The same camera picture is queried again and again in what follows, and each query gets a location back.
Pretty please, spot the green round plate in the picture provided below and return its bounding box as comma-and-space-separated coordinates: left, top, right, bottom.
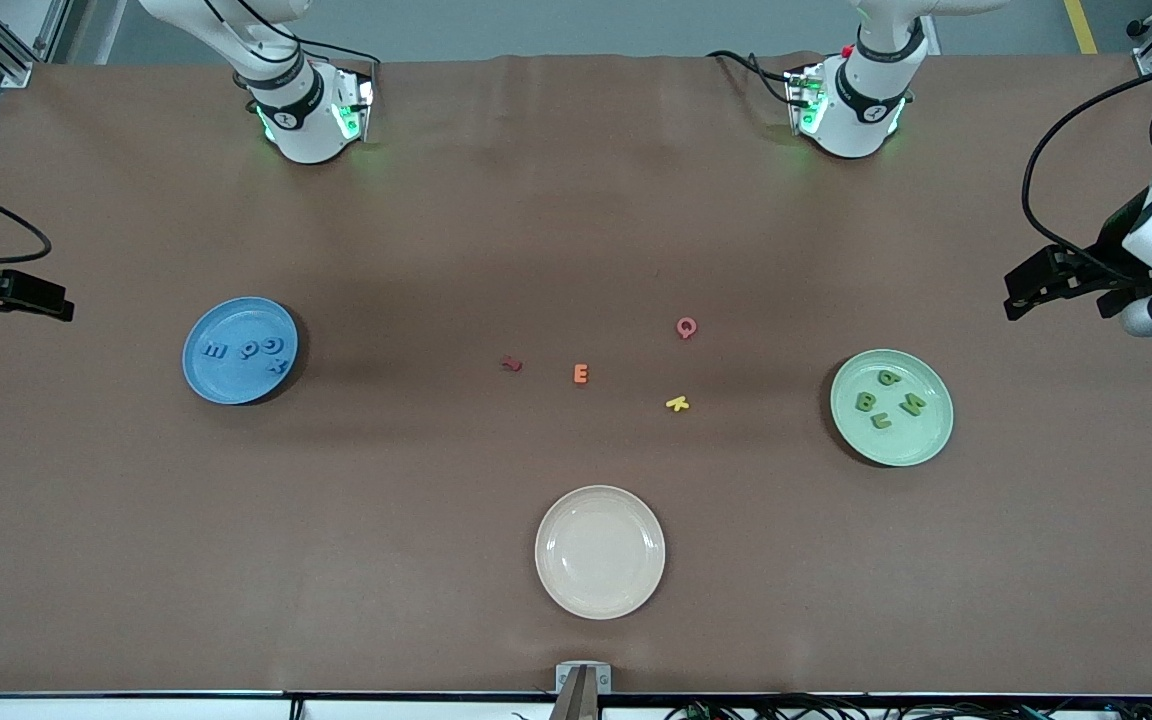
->
829, 348, 955, 468

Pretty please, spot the blue round plate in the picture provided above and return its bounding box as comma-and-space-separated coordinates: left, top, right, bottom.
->
182, 296, 300, 406

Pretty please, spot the brown table cover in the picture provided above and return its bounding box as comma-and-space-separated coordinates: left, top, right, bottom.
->
0, 52, 1152, 696

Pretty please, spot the beige round plate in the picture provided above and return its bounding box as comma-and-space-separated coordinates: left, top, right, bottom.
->
534, 485, 667, 621

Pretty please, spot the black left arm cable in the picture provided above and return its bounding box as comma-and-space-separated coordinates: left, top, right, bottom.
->
1024, 55, 1152, 276

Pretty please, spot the black left base cable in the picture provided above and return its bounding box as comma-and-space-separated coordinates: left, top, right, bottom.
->
706, 50, 799, 106

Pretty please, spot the black base cable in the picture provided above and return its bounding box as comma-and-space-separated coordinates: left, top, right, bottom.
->
206, 0, 382, 91
706, 50, 799, 106

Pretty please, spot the black right base cable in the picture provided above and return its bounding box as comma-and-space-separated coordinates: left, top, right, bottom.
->
206, 0, 382, 91

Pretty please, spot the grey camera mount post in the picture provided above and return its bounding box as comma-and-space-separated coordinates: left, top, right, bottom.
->
554, 662, 613, 720

